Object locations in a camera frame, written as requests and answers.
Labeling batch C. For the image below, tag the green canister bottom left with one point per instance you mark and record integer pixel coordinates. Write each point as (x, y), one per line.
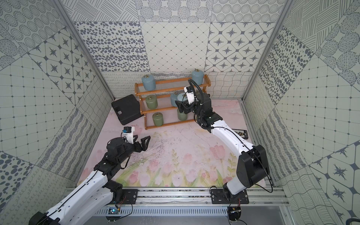
(158, 119)

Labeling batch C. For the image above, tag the black terminal board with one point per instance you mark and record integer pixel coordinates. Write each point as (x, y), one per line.
(242, 133)

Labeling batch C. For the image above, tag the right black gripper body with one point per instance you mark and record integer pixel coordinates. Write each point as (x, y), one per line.
(199, 113)

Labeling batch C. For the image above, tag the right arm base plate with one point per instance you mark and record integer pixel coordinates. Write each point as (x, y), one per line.
(220, 196)

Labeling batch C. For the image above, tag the green canister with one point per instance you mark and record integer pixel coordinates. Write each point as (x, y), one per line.
(151, 102)
(182, 116)
(158, 119)

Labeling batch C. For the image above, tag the green canister middle left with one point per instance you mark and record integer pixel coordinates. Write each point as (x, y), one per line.
(151, 102)

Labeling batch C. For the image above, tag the green canister bottom centre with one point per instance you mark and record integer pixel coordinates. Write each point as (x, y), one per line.
(182, 116)

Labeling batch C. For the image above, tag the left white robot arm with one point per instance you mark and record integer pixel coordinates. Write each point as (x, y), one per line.
(97, 190)

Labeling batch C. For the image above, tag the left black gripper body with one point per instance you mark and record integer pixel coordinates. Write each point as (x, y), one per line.
(137, 145)

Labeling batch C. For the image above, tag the black plastic case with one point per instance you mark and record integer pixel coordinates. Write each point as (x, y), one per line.
(127, 109)

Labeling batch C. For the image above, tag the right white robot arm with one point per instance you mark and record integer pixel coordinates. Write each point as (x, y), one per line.
(252, 164)

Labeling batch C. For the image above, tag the aluminium mounting rail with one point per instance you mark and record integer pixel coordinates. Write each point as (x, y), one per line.
(200, 196)

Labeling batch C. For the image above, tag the floral pink table mat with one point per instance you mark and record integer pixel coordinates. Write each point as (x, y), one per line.
(181, 155)

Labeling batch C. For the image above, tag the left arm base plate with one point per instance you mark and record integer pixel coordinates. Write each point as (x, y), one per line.
(125, 196)

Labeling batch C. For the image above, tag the wooden three-tier shelf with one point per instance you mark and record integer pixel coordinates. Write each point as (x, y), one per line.
(166, 92)

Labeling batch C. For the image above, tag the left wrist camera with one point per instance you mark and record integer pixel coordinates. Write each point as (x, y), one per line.
(128, 134)

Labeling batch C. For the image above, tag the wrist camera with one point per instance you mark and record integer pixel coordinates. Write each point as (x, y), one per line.
(128, 134)
(190, 94)

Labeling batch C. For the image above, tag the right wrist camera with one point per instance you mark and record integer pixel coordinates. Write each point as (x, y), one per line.
(190, 94)

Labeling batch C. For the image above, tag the blue canister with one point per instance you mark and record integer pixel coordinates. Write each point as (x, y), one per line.
(149, 82)
(182, 97)
(173, 98)
(197, 76)

